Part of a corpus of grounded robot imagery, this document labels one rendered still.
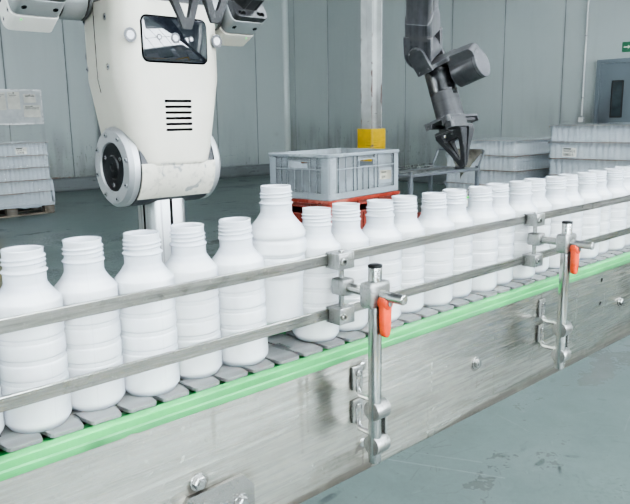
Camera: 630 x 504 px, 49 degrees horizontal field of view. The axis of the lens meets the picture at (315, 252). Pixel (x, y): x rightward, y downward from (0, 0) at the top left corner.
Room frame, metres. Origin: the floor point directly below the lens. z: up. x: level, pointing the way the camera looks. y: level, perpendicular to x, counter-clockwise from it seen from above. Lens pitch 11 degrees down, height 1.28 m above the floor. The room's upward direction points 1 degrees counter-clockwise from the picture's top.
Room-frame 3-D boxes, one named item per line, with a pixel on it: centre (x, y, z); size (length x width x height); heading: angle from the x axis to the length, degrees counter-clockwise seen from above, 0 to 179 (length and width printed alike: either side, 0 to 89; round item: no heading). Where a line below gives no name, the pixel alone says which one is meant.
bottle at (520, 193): (1.16, -0.35, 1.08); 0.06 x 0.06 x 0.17
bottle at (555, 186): (1.24, -0.44, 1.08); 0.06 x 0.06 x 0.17
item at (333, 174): (3.60, -0.11, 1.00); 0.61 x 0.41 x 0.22; 140
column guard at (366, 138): (11.21, -0.93, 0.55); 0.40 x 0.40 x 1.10; 43
